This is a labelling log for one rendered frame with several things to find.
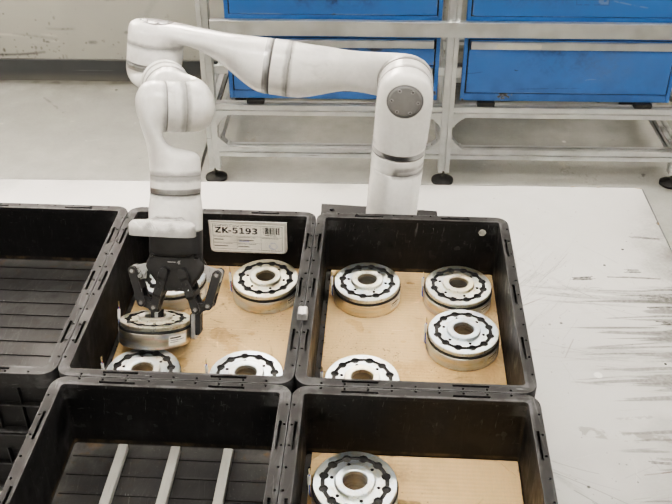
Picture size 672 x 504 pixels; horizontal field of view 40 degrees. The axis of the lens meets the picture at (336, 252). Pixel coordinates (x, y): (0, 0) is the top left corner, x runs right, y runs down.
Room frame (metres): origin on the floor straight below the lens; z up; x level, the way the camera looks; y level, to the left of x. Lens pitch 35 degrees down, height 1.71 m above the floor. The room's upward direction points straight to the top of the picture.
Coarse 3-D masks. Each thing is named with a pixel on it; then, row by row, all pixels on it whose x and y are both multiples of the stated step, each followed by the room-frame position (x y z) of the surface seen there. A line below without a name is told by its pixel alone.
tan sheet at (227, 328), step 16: (224, 288) 1.17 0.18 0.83; (224, 304) 1.13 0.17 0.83; (208, 320) 1.09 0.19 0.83; (224, 320) 1.09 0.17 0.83; (240, 320) 1.09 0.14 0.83; (256, 320) 1.09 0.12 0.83; (272, 320) 1.09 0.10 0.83; (288, 320) 1.09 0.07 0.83; (208, 336) 1.05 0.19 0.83; (224, 336) 1.05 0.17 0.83; (240, 336) 1.05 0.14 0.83; (256, 336) 1.05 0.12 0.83; (272, 336) 1.05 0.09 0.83; (288, 336) 1.05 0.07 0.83; (176, 352) 1.02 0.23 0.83; (192, 352) 1.02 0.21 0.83; (208, 352) 1.02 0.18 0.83; (224, 352) 1.02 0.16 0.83; (272, 352) 1.02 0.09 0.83; (192, 368) 0.98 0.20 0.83; (208, 368) 0.98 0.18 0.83
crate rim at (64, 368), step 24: (216, 216) 1.24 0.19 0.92; (240, 216) 1.23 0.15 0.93; (264, 216) 1.23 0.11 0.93; (288, 216) 1.23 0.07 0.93; (312, 216) 1.23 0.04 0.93; (120, 240) 1.16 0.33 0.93; (312, 240) 1.16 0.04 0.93; (96, 288) 1.04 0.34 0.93; (72, 336) 0.93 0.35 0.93; (72, 360) 0.89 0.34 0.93; (288, 360) 0.89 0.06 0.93; (288, 384) 0.85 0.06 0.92
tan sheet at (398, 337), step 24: (408, 288) 1.17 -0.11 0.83; (336, 312) 1.11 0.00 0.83; (408, 312) 1.11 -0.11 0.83; (336, 336) 1.05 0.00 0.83; (360, 336) 1.05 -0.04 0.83; (384, 336) 1.05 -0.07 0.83; (408, 336) 1.05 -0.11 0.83; (336, 360) 1.00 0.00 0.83; (408, 360) 1.00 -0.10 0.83; (432, 360) 1.00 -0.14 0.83; (504, 384) 0.95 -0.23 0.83
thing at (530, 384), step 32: (320, 224) 1.20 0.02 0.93; (480, 224) 1.21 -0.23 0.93; (320, 256) 1.12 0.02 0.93; (512, 256) 1.12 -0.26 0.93; (512, 288) 1.04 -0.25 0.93; (320, 384) 0.84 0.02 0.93; (352, 384) 0.84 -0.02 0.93; (384, 384) 0.84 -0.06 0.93; (416, 384) 0.84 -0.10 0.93; (448, 384) 0.84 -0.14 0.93; (480, 384) 0.84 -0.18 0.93
